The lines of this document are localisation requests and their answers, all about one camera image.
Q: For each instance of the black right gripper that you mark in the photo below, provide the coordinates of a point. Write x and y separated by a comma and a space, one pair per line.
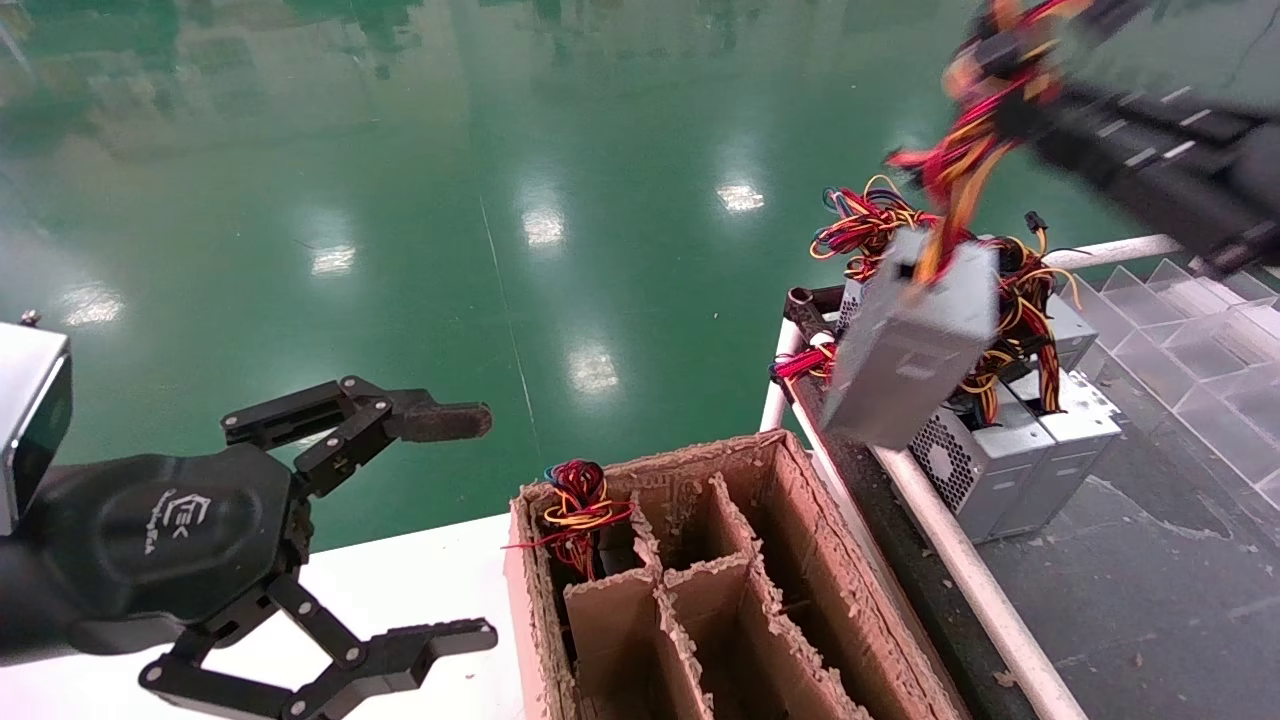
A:
1265, 190

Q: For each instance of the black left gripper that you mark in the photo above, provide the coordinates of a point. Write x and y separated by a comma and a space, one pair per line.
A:
170, 540

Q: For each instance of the left gripper finger brownish pad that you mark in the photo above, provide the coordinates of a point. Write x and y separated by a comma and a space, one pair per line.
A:
440, 421

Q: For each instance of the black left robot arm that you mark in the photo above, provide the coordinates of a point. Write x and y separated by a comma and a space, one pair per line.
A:
20, 600

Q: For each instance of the clear acrylic divider tray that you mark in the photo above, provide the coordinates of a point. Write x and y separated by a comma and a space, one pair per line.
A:
1200, 360

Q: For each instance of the white pipe leg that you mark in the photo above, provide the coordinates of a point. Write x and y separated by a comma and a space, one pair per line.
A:
775, 405

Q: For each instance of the brown cardboard box with dividers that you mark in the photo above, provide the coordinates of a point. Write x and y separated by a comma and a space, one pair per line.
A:
800, 540

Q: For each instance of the black pipe joint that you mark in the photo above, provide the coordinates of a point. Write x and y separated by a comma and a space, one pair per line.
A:
805, 310

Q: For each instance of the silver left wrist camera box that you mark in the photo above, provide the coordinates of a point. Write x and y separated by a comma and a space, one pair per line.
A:
25, 400

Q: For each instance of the long white pipe rail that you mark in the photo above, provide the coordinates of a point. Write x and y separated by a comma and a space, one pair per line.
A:
960, 560

